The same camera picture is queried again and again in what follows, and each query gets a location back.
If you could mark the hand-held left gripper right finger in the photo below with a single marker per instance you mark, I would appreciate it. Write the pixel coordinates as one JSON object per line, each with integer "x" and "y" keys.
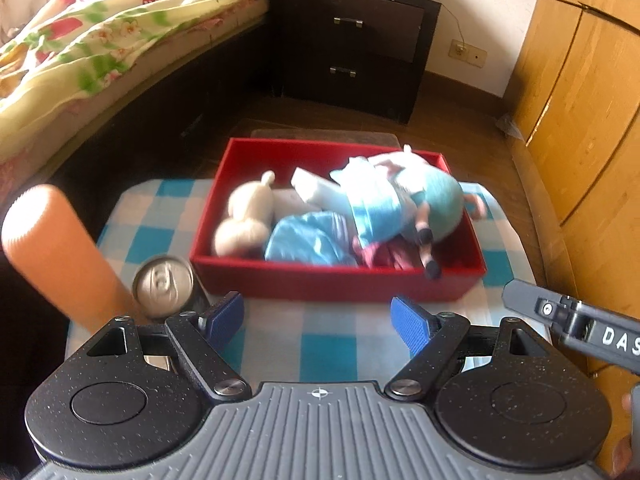
{"x": 412, "y": 322}

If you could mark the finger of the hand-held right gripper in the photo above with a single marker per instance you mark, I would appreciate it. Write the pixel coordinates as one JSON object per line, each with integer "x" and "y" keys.
{"x": 525, "y": 297}

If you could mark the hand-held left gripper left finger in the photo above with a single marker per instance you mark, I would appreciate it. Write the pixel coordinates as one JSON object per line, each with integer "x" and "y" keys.
{"x": 222, "y": 317}

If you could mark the pink knitted cloth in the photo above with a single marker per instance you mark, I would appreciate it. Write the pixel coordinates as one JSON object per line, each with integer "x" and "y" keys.
{"x": 385, "y": 255}

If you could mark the red cardboard box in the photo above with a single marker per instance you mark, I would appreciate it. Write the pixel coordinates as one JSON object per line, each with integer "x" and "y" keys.
{"x": 325, "y": 285}

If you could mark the cream bear plush toy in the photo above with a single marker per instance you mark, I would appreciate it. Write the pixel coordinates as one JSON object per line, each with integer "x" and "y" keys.
{"x": 245, "y": 220}

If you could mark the puffed blue face mask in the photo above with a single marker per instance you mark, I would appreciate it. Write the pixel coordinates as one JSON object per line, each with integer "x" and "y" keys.
{"x": 310, "y": 240}

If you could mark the pink pig plush toy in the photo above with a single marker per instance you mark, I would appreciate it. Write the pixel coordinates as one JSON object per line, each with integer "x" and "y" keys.
{"x": 440, "y": 200}

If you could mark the stained white sponge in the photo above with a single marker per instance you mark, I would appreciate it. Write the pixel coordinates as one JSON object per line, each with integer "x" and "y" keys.
{"x": 315, "y": 187}

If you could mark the person's right hand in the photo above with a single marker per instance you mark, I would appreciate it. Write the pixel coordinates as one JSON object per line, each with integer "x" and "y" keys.
{"x": 625, "y": 455}

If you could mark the black drink can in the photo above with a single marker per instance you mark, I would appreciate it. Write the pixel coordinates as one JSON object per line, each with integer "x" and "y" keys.
{"x": 162, "y": 285}

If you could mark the blue white checked cloth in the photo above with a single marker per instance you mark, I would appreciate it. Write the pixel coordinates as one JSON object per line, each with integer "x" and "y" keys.
{"x": 320, "y": 345}

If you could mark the crumpled plastic scrap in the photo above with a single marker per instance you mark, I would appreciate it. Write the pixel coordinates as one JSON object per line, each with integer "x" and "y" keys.
{"x": 510, "y": 125}

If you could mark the yellow wooden wardrobe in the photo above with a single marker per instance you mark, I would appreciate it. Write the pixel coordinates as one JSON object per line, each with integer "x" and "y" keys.
{"x": 585, "y": 110}

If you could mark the dark wooden bed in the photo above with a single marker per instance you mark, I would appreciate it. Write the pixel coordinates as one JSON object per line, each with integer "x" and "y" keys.
{"x": 150, "y": 125}

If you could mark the dark nightstand drawer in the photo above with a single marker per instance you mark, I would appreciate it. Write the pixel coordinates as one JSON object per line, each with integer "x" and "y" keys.
{"x": 365, "y": 82}
{"x": 375, "y": 25}

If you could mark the dark wooden nightstand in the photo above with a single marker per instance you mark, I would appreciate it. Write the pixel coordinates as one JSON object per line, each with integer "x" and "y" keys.
{"x": 295, "y": 20}

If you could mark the floral quilt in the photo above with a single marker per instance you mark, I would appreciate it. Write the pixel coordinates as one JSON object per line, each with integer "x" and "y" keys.
{"x": 125, "y": 20}

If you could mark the orange rounded post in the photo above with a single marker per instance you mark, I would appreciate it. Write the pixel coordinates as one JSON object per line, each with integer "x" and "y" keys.
{"x": 55, "y": 255}

